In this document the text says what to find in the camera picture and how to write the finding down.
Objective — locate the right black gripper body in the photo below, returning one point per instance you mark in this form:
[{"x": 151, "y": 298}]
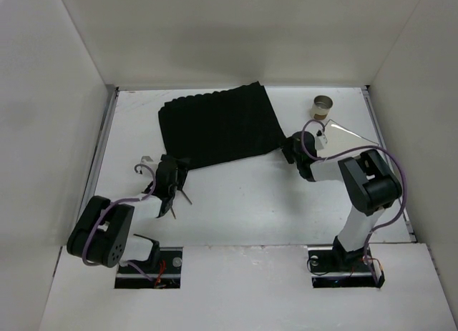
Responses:
[{"x": 290, "y": 149}]

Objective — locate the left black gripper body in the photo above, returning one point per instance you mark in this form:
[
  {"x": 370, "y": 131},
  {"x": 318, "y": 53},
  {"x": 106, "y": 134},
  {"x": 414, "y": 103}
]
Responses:
[{"x": 172, "y": 187}]

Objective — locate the white square plate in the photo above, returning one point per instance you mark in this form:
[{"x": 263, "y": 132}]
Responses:
[{"x": 340, "y": 139}]

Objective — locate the metal cup with cork band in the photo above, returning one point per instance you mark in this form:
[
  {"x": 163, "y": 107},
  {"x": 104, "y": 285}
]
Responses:
[{"x": 321, "y": 107}]

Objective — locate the black cloth placemat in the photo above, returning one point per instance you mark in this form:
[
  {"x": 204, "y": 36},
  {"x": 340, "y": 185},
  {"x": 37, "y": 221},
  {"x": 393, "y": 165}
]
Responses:
[{"x": 219, "y": 127}]

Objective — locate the copper fork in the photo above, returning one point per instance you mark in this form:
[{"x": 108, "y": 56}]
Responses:
[{"x": 173, "y": 213}]

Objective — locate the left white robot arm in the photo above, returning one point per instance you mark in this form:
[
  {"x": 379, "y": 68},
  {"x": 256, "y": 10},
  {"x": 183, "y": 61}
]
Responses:
[{"x": 109, "y": 232}]

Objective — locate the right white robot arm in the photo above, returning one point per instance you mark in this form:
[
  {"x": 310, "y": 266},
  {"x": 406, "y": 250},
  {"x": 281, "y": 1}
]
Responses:
[{"x": 371, "y": 187}]

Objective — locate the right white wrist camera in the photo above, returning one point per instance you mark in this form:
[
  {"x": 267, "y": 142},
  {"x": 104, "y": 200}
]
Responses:
[{"x": 320, "y": 140}]

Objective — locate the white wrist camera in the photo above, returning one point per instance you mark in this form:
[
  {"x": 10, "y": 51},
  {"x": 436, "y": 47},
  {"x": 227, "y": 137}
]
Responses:
[
  {"x": 320, "y": 140},
  {"x": 148, "y": 161}
]

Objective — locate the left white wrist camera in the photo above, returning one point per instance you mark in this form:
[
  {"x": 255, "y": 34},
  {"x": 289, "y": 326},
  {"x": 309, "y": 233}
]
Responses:
[{"x": 148, "y": 161}]

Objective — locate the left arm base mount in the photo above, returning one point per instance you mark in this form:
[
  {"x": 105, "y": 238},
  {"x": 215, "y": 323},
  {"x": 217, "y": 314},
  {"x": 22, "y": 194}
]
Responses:
[{"x": 165, "y": 275}]

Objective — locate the left aluminium rail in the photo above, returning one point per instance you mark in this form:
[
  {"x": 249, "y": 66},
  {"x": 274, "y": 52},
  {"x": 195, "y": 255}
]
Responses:
[{"x": 100, "y": 147}]

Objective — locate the aluminium rail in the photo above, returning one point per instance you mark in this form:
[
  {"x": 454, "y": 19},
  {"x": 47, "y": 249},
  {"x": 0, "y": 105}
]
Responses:
[
  {"x": 100, "y": 147},
  {"x": 404, "y": 219}
]

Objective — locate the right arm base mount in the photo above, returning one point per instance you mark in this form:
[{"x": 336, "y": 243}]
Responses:
[{"x": 332, "y": 267}]

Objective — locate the right aluminium rail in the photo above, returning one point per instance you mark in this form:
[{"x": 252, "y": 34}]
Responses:
[{"x": 404, "y": 219}]

